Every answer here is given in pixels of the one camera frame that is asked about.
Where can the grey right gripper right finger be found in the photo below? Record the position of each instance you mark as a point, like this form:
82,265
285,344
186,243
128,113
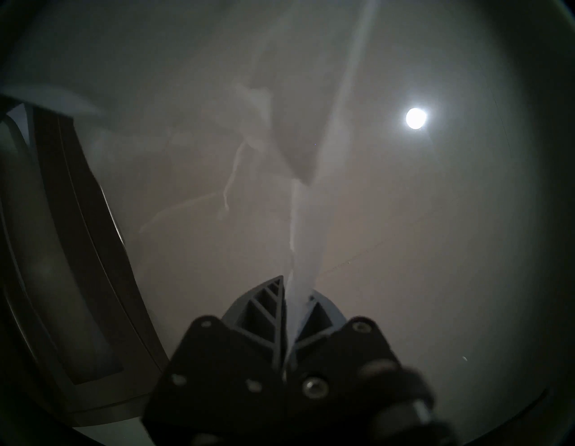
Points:
332,368

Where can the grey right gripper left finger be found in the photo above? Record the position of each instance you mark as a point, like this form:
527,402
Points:
224,382

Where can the white paper seat cover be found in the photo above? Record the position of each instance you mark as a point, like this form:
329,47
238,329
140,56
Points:
305,251

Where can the stainless steel wall dispenser panel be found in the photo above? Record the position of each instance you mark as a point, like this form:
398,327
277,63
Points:
112,269

